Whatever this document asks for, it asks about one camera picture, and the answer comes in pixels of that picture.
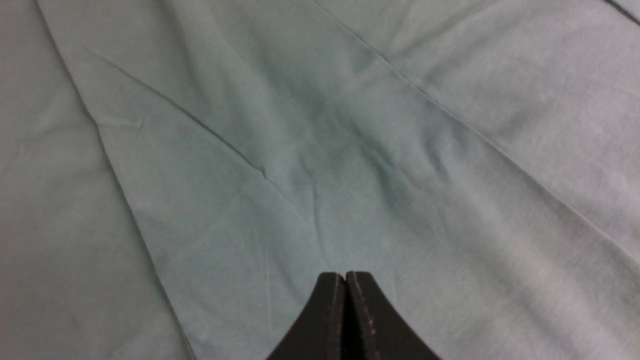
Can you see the green long-sleeve top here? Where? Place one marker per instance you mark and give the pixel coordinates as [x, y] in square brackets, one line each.
[176, 173]

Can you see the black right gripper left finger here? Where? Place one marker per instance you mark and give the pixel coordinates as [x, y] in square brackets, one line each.
[316, 334]

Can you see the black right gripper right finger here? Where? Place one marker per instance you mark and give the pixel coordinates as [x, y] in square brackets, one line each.
[374, 330]

